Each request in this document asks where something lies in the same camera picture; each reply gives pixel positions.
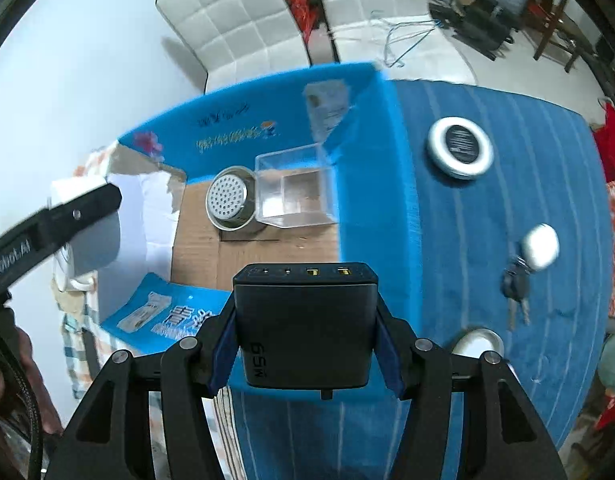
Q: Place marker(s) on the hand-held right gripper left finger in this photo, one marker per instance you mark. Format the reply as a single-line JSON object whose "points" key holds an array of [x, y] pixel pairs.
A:
{"points": [[221, 357]]}

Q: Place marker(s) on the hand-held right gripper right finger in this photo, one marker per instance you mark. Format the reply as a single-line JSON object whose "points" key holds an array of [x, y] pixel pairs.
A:
{"points": [[388, 355]]}

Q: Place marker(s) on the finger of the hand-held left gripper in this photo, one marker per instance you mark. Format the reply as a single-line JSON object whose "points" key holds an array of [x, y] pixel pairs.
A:
{"points": [[80, 212]]}

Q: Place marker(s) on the black power charger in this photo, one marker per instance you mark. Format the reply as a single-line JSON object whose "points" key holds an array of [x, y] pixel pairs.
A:
{"points": [[307, 330]]}

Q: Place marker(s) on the blue cardboard box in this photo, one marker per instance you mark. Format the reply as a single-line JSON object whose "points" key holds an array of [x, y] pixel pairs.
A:
{"points": [[372, 210]]}

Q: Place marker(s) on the person's left hand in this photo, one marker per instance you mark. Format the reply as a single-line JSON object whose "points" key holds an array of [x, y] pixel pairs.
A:
{"points": [[37, 375]]}

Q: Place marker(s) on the white mug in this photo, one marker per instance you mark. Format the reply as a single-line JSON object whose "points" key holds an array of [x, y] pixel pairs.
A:
{"points": [[95, 245]]}

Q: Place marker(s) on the white round lid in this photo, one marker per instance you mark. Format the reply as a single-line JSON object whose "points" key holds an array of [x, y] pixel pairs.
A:
{"points": [[480, 342]]}

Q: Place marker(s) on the orange checkered cloth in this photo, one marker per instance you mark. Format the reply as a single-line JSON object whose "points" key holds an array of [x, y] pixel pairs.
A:
{"points": [[77, 355]]}

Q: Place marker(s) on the bunch of keys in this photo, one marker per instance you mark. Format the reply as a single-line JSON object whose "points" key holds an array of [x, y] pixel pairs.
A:
{"points": [[516, 287]]}

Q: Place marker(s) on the perforated metal strainer cup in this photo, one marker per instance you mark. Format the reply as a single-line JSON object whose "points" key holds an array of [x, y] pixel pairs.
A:
{"points": [[230, 200]]}

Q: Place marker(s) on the blue striped tablecloth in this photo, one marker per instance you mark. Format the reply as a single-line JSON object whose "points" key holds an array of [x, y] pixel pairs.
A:
{"points": [[487, 240]]}

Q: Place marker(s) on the clear plastic box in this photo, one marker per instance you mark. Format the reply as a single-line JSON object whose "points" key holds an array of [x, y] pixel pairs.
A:
{"points": [[297, 195]]}

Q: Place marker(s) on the white oval earbud case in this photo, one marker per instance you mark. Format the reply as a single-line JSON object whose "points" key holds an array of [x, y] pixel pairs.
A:
{"points": [[540, 246]]}

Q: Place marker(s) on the round silver black disc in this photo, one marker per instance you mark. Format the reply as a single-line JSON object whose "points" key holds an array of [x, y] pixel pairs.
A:
{"points": [[460, 147]]}

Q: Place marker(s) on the red plastic bag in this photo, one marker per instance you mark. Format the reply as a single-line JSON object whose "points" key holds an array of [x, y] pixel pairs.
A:
{"points": [[301, 5]]}

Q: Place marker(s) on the red cloth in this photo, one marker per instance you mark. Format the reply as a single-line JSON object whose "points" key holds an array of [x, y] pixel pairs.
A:
{"points": [[612, 140]]}

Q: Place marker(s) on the wooden chair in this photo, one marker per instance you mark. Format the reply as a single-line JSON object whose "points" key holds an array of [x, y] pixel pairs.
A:
{"points": [[557, 25]]}

